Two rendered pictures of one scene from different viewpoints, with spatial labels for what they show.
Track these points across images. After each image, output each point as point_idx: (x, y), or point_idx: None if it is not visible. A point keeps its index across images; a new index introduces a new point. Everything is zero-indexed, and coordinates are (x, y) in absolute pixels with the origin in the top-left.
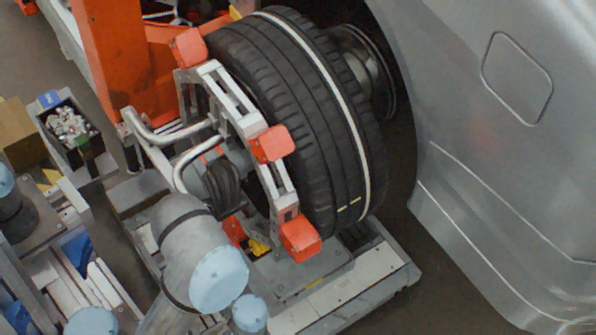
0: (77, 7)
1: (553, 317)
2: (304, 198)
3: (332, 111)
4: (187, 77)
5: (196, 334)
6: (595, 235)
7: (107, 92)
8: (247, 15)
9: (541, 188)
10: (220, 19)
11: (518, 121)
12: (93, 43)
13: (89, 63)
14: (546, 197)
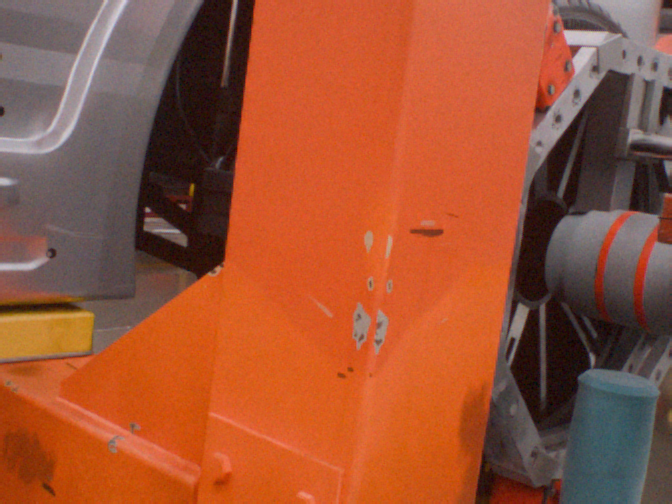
0: (492, 30)
1: None
2: (651, 200)
3: None
4: (569, 108)
5: None
6: (656, 21)
7: (480, 441)
8: (97, 265)
9: (629, 12)
10: (1, 374)
11: None
12: (523, 159)
13: (387, 438)
14: (632, 20)
